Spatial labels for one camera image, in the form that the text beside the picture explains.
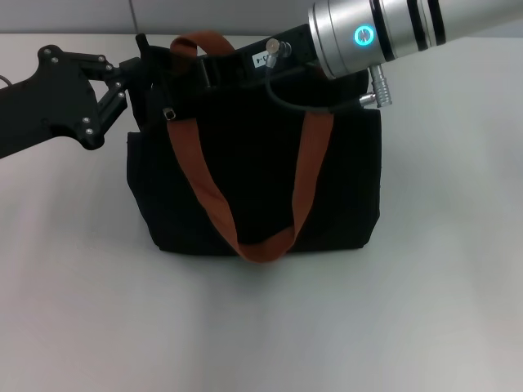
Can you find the silver zipper pull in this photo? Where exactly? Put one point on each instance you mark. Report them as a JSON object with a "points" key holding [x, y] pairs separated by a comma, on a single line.
{"points": [[171, 114]]}

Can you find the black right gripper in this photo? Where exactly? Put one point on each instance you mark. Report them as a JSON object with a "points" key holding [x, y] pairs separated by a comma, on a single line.
{"points": [[237, 67]]}

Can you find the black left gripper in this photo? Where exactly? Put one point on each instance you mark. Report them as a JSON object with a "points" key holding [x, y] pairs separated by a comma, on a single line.
{"points": [[49, 106]]}

